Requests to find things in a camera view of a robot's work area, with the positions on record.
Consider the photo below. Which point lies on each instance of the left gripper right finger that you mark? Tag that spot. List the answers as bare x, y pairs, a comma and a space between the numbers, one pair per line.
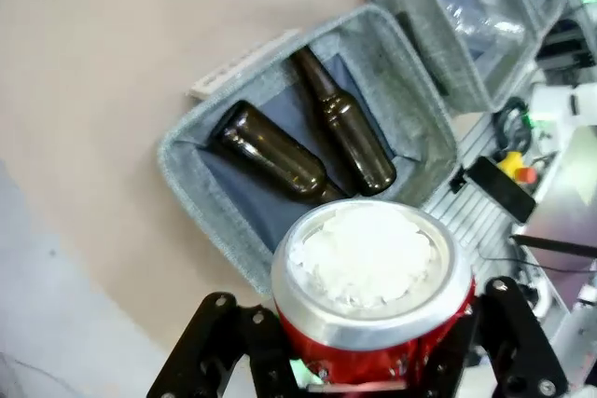
508, 351

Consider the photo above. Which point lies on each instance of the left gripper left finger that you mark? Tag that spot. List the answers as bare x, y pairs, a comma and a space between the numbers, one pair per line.
219, 351

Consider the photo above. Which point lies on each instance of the red aluminium can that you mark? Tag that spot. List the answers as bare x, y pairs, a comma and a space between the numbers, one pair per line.
373, 253

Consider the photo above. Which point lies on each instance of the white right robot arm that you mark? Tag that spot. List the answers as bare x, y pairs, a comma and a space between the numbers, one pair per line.
578, 100

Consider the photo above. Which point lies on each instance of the grey fabric basket labelled Plastic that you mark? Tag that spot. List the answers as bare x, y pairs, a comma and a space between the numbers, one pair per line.
471, 88

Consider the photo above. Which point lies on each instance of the grey fabric basket labelled Bottle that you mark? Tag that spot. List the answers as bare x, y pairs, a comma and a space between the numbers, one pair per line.
412, 90

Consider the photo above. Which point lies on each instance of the black flat phone device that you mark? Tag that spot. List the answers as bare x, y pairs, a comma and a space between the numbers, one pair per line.
501, 190

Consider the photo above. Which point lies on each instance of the yellow red emergency stop button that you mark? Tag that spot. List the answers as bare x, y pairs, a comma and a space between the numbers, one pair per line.
515, 166

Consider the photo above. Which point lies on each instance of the brown glass bottle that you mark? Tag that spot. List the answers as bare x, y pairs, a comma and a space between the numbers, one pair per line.
270, 155
350, 127

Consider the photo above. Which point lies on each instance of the white Bottle label card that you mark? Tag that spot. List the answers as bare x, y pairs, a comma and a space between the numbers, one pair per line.
233, 72

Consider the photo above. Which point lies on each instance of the large clear plastic bottle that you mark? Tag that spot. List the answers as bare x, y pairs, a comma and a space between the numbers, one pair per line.
485, 30

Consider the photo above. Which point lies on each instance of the aluminium profile table frame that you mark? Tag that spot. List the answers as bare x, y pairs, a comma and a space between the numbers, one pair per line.
466, 225

